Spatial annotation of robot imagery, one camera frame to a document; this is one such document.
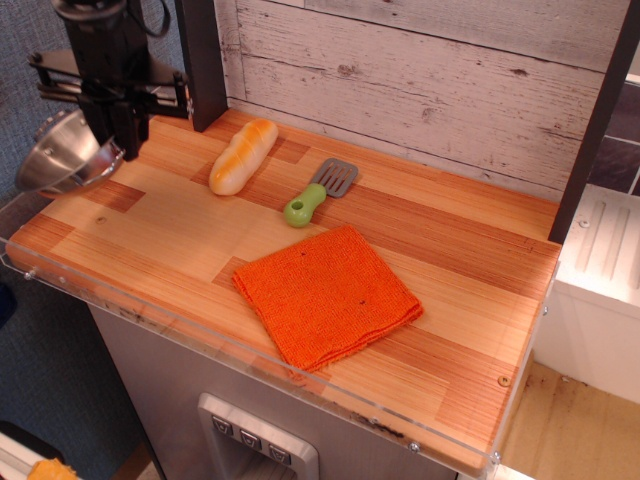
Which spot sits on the dark right shelf post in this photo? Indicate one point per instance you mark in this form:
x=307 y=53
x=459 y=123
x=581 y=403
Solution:
x=603 y=110

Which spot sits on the folded orange cloth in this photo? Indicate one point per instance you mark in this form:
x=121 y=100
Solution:
x=326 y=297

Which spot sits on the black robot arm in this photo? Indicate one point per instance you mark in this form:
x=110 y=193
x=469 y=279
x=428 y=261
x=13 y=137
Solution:
x=90 y=7

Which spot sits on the toy bread loaf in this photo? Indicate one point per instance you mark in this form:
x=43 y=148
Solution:
x=242 y=157

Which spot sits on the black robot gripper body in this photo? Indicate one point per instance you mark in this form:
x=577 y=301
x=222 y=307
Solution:
x=109 y=61

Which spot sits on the dark left shelf post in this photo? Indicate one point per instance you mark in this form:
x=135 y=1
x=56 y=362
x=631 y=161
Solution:
x=202 y=57

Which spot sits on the grey toy fridge cabinet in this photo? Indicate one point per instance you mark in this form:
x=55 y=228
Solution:
x=165 y=374

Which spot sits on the dark shelf post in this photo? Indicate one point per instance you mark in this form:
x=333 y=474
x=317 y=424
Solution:
x=603 y=110
x=202 y=57

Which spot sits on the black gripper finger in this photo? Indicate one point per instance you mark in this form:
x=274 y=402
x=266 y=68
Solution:
x=97 y=113
x=130 y=127

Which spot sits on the silver dispenser button panel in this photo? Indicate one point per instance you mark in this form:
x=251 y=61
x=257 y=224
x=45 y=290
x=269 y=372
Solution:
x=243 y=446

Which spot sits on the green-handled grey toy spatula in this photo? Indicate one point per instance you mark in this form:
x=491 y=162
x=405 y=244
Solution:
x=333 y=179

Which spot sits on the stainless steel two-handled pot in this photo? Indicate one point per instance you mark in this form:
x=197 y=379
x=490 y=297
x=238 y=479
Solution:
x=66 y=158

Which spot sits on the yellow object bottom left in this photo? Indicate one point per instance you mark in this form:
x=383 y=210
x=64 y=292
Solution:
x=51 y=469

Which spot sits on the clear acrylic counter guard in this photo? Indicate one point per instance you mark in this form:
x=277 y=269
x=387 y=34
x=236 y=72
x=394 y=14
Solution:
x=436 y=392

